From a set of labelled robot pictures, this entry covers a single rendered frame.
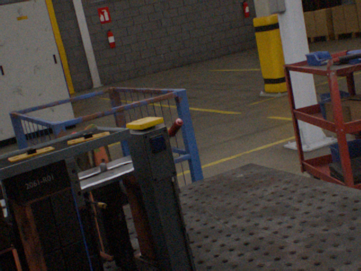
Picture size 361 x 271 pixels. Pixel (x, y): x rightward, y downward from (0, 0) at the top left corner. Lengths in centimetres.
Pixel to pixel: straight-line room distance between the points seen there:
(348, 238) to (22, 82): 801
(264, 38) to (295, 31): 320
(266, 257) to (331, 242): 18
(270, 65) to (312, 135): 319
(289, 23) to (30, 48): 505
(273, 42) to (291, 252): 689
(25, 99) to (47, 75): 49
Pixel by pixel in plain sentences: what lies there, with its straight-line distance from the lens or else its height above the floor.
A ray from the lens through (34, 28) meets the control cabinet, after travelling 944.
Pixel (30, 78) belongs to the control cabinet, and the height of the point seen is 90.
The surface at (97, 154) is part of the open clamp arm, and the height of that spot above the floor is 102.
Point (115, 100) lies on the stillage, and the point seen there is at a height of 84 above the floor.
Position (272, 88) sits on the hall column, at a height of 10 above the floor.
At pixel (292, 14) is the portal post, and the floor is 117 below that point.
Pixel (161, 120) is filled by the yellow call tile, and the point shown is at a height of 115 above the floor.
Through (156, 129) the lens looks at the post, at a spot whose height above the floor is 114.
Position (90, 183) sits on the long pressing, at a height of 100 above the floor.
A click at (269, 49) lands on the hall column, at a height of 65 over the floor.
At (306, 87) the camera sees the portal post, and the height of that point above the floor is 53.
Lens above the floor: 136
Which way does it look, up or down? 11 degrees down
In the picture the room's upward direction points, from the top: 12 degrees counter-clockwise
